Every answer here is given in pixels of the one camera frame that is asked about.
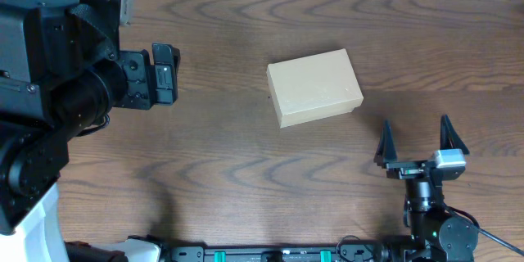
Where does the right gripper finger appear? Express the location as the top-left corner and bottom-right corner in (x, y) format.
(440, 115), (470, 156)
(374, 120), (398, 164)

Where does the cardboard box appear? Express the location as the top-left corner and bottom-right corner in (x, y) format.
(267, 49), (364, 128)

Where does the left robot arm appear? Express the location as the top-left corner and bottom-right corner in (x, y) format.
(1, 0), (180, 261)

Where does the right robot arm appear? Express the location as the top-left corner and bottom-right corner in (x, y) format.
(374, 115), (478, 261)

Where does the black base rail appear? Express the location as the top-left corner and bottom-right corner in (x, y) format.
(163, 240), (474, 262)

